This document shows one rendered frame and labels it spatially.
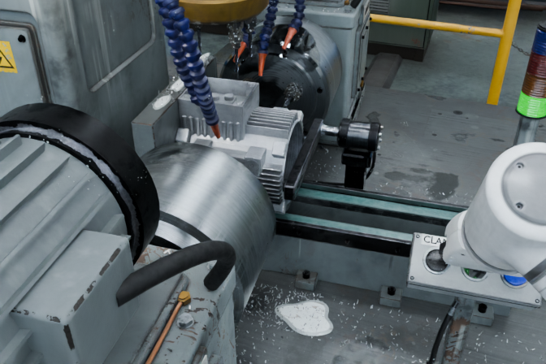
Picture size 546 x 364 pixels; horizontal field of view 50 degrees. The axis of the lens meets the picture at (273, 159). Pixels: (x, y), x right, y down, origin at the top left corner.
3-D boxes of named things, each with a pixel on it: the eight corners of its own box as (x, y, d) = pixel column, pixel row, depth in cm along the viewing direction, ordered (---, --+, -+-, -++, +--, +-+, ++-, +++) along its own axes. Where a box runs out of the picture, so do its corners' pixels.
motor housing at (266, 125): (178, 215, 111) (168, 127, 101) (213, 162, 126) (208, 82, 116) (279, 233, 106) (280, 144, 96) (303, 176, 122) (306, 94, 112)
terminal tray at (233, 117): (179, 135, 106) (176, 99, 102) (201, 108, 115) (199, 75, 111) (243, 144, 104) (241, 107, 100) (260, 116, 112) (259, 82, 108)
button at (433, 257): (423, 270, 80) (424, 268, 78) (426, 249, 81) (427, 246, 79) (446, 275, 79) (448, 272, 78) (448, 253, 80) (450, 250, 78)
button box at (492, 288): (405, 287, 83) (406, 281, 78) (411, 239, 86) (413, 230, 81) (532, 311, 80) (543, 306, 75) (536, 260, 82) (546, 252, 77)
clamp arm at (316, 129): (310, 129, 123) (279, 199, 102) (311, 117, 121) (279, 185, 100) (327, 132, 122) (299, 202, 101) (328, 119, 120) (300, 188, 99)
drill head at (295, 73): (207, 155, 130) (200, 49, 117) (260, 80, 163) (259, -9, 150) (318, 172, 124) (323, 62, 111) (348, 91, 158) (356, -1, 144)
